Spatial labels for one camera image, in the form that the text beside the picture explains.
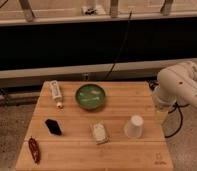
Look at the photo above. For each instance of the green bowl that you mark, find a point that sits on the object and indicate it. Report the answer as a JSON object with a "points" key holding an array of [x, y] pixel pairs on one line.
{"points": [[90, 96]]}

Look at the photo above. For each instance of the white wrapped packet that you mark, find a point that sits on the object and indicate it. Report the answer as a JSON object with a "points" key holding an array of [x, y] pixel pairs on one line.
{"points": [[99, 133]]}

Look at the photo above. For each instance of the white toothpaste tube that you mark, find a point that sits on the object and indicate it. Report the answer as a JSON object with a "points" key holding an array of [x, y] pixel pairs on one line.
{"points": [[56, 93]]}

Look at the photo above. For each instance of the dark red chili pepper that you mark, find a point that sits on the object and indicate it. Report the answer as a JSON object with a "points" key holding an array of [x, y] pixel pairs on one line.
{"points": [[34, 149]]}

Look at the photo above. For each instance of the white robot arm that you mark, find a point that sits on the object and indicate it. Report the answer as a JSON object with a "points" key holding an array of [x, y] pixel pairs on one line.
{"points": [[174, 82]]}

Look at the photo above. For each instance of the black eraser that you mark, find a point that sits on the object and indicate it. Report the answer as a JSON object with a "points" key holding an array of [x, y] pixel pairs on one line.
{"points": [[53, 126]]}

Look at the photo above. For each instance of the wooden cutting board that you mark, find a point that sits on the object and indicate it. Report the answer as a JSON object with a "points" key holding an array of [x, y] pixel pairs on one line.
{"points": [[76, 150]]}

